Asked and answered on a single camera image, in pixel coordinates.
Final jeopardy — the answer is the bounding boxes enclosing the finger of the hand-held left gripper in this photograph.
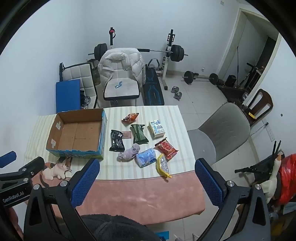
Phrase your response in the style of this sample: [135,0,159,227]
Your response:
[0,151,17,169]
[17,157,45,180]

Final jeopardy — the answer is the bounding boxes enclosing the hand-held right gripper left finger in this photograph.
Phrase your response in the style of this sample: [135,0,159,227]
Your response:
[23,159,100,241]

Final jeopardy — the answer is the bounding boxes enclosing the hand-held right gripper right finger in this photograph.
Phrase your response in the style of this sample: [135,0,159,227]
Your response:
[195,158,271,241]

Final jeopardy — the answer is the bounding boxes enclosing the cardboard box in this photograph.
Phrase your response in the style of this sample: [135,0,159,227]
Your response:
[46,108,108,160]

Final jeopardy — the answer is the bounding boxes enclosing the yellow and silver packet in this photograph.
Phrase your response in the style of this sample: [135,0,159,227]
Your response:
[156,153,173,179]

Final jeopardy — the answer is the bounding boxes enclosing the black packet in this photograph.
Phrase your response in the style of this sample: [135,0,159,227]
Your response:
[109,129,125,152]

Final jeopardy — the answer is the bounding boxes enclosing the purple socks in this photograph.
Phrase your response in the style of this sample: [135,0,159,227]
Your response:
[117,143,141,161]

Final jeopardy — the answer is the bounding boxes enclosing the red snack packet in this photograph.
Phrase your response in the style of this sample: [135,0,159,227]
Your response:
[154,137,179,161]

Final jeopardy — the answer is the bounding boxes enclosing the light blue packet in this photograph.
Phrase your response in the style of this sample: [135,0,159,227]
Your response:
[135,148,157,168]

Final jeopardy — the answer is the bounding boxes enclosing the dark green packet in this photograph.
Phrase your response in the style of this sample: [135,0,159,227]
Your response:
[130,124,149,144]

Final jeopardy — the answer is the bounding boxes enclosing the white and blue tissue pack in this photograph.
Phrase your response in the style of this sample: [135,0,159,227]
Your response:
[148,120,165,139]

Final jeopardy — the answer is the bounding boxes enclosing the orange snack packet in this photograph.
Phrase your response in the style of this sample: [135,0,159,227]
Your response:
[121,112,139,126]

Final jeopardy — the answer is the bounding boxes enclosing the person's left hand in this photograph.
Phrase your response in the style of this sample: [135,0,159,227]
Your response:
[11,208,24,240]

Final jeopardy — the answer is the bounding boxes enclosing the cat plush toy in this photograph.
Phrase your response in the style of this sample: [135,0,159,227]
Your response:
[42,157,73,180]

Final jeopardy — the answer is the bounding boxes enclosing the black folding stand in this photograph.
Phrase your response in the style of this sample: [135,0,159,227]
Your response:
[235,140,283,186]

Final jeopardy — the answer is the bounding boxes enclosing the dark fleece garment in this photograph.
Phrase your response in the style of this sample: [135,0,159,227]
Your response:
[79,214,160,241]

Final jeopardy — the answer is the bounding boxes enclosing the grey upholstered chair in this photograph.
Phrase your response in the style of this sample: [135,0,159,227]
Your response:
[187,103,251,168]

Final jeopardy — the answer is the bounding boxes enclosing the pink blanket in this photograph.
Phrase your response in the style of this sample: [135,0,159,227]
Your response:
[28,171,205,226]

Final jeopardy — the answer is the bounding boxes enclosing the white goose plush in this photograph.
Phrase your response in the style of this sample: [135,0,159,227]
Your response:
[259,154,284,205]

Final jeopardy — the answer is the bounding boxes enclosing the blue foam mat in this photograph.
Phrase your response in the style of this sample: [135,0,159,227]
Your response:
[55,79,81,114]

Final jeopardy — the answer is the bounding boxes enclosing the chrome weight plates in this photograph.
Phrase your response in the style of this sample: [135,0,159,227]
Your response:
[80,95,93,109]

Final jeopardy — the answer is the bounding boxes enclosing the red bag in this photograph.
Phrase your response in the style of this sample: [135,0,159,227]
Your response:
[277,154,296,207]

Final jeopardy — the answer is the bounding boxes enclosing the striped tablecloth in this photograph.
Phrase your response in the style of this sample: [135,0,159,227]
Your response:
[24,105,197,180]

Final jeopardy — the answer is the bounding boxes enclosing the dark wooden crate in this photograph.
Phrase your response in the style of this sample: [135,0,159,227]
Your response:
[221,85,244,103]

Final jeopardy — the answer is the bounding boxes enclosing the white office chair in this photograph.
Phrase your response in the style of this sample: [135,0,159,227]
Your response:
[99,47,140,101]

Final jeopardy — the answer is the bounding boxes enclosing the brown wooden chair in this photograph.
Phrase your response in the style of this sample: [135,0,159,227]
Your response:
[243,89,273,127]

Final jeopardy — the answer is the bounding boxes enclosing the white padded chair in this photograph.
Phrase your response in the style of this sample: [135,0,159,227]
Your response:
[61,62,98,109]

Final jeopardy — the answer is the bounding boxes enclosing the black bag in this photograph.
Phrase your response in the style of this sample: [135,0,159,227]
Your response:
[225,75,237,88]

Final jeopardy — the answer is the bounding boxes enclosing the black weight bench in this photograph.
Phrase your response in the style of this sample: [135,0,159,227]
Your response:
[142,64,165,106]

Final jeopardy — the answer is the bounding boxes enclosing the short barbell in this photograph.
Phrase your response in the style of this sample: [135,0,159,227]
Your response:
[181,71,219,85]

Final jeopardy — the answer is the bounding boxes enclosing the white puffer jacket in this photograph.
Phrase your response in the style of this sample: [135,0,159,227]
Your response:
[98,47,146,88]

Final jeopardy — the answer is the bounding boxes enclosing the kick scooter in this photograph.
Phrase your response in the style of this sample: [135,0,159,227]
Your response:
[238,62,260,90]

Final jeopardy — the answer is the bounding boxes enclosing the white barbell rack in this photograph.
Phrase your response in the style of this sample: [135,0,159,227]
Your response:
[109,27,176,91]

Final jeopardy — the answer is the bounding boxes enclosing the barbell with black plates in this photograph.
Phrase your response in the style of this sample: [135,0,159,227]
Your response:
[88,43,188,63]

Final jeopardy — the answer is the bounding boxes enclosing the white door frame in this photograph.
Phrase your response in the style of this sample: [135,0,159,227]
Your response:
[217,8,282,77]

